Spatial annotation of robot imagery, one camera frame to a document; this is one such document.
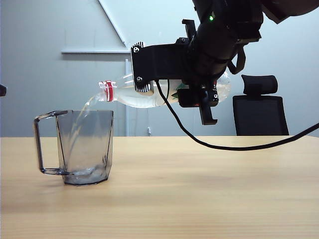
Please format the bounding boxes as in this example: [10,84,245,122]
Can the grey flat arm strap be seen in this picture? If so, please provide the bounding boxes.
[227,46,247,75]

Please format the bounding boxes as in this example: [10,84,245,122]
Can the clear plastic mineral water bottle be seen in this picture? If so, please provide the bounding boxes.
[98,72,232,109]

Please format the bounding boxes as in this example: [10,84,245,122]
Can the grey transparent plastic mug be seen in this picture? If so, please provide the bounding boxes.
[33,110,114,186]

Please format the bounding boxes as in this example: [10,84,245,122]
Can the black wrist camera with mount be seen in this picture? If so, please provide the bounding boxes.
[130,40,191,94]

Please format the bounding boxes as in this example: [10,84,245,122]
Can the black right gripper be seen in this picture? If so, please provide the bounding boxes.
[175,19,221,126]

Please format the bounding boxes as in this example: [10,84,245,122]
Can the white horizontal wall rail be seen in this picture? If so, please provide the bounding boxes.
[60,49,132,55]

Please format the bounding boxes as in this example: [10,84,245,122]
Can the black camera cable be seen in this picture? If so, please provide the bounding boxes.
[156,80,319,151]

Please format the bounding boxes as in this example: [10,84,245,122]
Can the black mesh office chair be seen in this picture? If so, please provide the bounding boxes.
[232,74,290,136]

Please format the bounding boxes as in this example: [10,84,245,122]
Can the white diagonal wall rail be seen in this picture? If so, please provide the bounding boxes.
[98,0,128,47]

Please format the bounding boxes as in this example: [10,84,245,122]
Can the white vertical wall rail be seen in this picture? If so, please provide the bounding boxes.
[124,59,131,137]

